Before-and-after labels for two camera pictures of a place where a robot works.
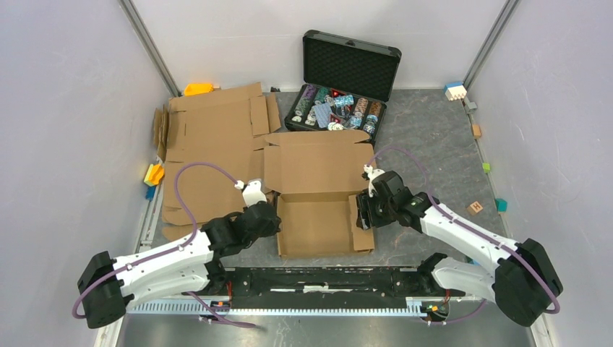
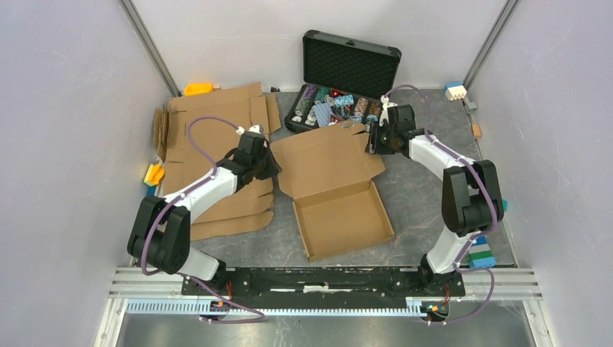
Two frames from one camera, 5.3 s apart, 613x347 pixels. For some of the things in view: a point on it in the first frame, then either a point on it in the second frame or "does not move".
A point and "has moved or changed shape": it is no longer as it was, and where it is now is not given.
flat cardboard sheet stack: x=207 y=141 does not move
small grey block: x=470 y=107 does not move
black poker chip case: x=346 y=85 does not move
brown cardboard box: x=316 y=178 has moved or changed shape
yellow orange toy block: x=155 y=175 does not move
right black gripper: x=364 y=202 -> x=374 y=145
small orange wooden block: x=476 y=131 does not move
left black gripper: x=272 y=228 -> x=274 y=167
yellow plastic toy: x=195 y=89 does not move
